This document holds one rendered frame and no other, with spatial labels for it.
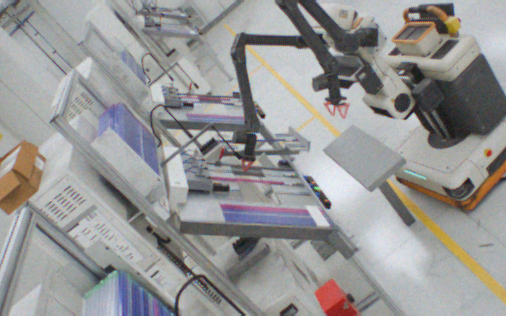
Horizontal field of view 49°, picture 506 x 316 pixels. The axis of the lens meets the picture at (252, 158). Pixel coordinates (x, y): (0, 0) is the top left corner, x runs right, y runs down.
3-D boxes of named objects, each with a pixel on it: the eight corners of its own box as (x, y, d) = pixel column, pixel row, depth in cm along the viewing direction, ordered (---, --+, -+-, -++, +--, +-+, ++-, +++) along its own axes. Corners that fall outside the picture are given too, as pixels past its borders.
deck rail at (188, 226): (334, 239, 253) (337, 227, 251) (336, 241, 251) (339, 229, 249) (179, 231, 234) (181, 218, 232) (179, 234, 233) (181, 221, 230)
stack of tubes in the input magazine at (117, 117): (154, 137, 284) (118, 99, 272) (160, 178, 238) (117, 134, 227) (135, 153, 285) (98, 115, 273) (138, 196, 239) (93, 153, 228)
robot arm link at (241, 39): (235, 29, 276) (228, 32, 285) (236, 57, 277) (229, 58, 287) (314, 32, 293) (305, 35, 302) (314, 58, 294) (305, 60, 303)
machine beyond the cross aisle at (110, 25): (226, 62, 798) (136, -50, 717) (237, 76, 724) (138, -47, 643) (154, 121, 809) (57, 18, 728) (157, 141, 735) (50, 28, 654)
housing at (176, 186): (175, 172, 295) (178, 147, 290) (184, 215, 251) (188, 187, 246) (160, 170, 293) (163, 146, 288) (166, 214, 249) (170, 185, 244)
